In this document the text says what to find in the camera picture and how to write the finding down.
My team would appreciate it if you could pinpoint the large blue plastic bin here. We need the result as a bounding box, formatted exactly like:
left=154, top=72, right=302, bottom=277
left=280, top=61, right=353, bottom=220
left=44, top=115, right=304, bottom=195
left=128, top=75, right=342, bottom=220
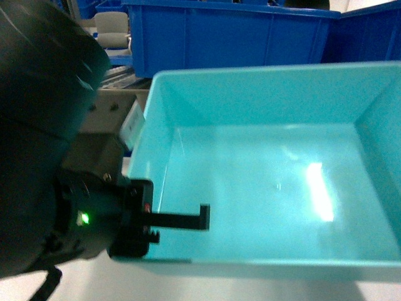
left=124, top=1, right=340, bottom=78

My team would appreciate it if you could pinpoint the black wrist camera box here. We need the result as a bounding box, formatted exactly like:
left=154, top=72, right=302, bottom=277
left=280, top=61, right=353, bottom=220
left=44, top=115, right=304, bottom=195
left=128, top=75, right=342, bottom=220
left=61, top=97, right=143, bottom=186

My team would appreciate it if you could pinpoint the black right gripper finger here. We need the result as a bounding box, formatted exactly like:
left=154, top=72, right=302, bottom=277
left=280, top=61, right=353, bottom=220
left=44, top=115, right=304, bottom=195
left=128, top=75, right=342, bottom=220
left=144, top=229, right=160, bottom=244

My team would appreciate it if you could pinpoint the grey office chair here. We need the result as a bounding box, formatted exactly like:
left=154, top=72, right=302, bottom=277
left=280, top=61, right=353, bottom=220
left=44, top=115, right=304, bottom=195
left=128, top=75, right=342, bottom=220
left=94, top=11, right=129, bottom=50

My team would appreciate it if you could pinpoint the turquoise plastic bin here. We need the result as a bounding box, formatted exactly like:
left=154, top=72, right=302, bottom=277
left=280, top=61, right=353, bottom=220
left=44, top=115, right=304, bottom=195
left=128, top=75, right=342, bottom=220
left=115, top=62, right=400, bottom=282

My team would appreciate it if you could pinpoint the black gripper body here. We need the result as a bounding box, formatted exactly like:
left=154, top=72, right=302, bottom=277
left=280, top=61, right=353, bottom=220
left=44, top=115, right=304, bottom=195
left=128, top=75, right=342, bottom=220
left=56, top=169, right=154, bottom=258

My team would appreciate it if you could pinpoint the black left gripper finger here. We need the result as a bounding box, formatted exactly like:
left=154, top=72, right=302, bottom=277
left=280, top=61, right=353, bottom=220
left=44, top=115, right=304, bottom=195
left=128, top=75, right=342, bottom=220
left=147, top=204, right=211, bottom=230

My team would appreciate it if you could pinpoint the roller conveyor shelf track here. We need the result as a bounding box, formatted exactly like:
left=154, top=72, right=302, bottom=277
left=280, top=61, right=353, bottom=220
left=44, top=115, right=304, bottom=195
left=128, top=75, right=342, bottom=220
left=99, top=65, right=152, bottom=90

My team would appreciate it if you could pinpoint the blue bin at right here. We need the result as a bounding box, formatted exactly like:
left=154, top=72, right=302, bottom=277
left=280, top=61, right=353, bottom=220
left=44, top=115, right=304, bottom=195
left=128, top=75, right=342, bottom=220
left=321, top=1, right=400, bottom=63

